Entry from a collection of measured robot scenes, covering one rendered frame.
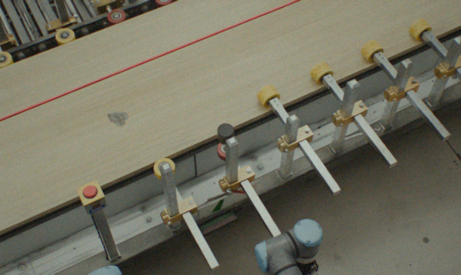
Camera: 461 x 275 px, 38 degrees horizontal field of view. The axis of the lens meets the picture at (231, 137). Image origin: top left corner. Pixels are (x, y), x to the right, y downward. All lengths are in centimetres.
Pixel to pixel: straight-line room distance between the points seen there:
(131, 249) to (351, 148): 100
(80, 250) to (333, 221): 135
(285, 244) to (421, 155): 180
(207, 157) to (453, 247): 142
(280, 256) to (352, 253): 137
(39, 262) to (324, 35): 151
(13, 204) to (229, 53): 107
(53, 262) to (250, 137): 94
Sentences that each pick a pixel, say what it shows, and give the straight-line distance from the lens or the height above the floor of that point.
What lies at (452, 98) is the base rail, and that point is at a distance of 310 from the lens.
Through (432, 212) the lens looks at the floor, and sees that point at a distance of 358.
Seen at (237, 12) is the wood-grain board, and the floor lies 90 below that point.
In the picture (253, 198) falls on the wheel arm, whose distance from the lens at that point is 250.
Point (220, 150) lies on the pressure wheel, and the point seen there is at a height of 91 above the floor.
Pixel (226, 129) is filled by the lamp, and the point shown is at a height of 115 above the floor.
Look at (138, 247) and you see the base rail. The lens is 261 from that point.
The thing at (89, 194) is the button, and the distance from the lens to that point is 213.
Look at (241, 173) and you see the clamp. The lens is 253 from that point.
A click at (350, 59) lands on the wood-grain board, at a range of 286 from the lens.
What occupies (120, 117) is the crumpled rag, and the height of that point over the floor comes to 91.
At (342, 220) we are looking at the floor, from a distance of 346.
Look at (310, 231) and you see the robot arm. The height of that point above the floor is 119.
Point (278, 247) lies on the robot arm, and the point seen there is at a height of 119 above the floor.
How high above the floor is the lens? 308
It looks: 58 degrees down
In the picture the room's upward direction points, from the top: 1 degrees clockwise
